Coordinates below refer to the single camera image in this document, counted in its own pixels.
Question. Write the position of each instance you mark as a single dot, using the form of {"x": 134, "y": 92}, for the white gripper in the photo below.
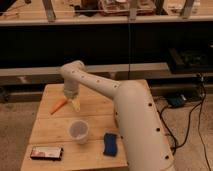
{"x": 71, "y": 90}

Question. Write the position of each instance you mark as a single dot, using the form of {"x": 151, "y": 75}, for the orange pepper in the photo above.
{"x": 60, "y": 103}

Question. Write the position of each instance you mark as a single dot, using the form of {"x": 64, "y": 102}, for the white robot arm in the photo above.
{"x": 143, "y": 136}

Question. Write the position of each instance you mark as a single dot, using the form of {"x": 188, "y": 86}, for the white ceramic cup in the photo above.
{"x": 79, "y": 131}

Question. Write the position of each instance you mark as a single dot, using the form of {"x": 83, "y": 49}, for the wooden table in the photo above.
{"x": 53, "y": 131}

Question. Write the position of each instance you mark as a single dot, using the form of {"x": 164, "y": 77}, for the blue sponge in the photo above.
{"x": 110, "y": 144}

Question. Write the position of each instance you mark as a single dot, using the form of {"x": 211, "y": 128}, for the black rectangular box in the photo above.
{"x": 46, "y": 153}

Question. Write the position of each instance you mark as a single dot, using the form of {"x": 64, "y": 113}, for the black power adapter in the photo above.
{"x": 175, "y": 101}

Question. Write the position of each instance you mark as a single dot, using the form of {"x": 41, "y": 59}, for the metal shelf rack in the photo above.
{"x": 37, "y": 37}

